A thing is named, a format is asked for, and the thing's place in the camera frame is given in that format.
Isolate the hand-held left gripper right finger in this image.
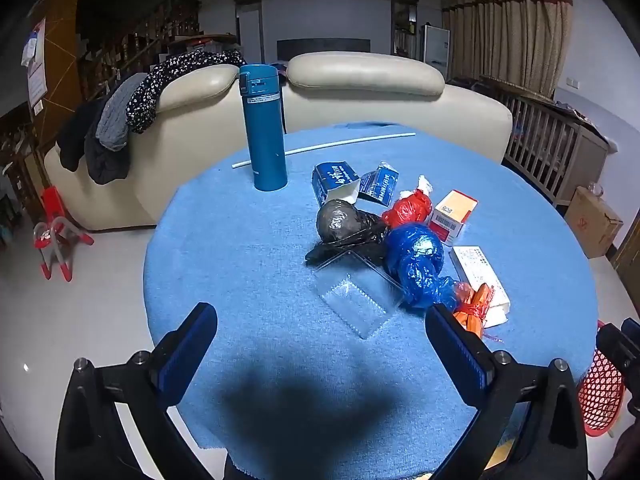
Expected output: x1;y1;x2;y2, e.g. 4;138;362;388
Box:
425;304;588;480

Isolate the red white cardboard box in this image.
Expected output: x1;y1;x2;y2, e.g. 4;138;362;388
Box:
426;190;479;247

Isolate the blue plastic bag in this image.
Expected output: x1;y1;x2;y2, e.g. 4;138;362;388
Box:
383;223;463;311

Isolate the black plastic bag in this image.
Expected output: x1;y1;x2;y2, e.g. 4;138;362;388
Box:
305;199;390;263

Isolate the black television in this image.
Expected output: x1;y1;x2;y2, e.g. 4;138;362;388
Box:
276;38;372;63

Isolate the clear plastic tray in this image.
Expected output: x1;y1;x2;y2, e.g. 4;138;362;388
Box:
313;250;406;339

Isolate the blue tablecloth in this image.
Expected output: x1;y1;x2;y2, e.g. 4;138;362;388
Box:
143;121;599;476

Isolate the dark jacket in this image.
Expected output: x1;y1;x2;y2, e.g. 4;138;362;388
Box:
56;95;133;184

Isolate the thin white rod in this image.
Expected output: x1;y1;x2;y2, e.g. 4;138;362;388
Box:
231;132;417;169

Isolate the white standing air conditioner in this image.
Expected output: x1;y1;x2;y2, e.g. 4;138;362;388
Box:
421;24;451;81

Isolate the red mesh basket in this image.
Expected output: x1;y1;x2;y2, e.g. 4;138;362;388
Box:
577;345;626;437

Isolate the black white floral garment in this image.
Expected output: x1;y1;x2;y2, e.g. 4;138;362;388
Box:
125;50;247;134

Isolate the brown cardboard box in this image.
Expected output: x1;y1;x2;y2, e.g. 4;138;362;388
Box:
564;186;625;259

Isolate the person's right forearm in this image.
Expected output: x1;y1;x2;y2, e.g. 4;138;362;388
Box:
600;425;640;480

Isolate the blue white carton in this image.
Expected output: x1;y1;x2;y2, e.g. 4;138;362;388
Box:
311;161;362;208
357;161;401;206

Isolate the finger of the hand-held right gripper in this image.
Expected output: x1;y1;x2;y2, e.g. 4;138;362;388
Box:
595;322;632;377

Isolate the blue thermos bottle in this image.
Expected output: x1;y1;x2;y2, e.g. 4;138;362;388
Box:
238;64;288;192

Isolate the wall calendar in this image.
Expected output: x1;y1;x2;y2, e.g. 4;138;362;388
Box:
20;17;49;111

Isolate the long white cardboard box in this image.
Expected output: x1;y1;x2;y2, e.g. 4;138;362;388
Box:
449;246;511;323

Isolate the cream leather sofa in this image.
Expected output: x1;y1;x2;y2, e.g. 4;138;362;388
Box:
44;51;514;232

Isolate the red plastic bag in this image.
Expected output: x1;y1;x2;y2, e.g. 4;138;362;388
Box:
382;190;433;231

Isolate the grey knitted garment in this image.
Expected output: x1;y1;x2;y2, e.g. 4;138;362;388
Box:
95;72;151;151

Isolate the wooden baby crib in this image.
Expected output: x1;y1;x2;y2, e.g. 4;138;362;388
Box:
480;76;611;208

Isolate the dark wooden display cabinet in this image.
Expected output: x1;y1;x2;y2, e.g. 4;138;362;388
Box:
75;0;201;101

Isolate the beige curtain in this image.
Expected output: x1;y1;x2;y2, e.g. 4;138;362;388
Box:
440;0;573;101

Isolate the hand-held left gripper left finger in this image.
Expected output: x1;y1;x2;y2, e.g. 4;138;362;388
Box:
55;302;221;480

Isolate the orange red packet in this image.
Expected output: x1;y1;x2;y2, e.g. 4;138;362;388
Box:
452;282;503;343

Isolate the red folding stool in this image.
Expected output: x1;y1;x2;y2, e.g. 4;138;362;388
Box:
33;186;95;281

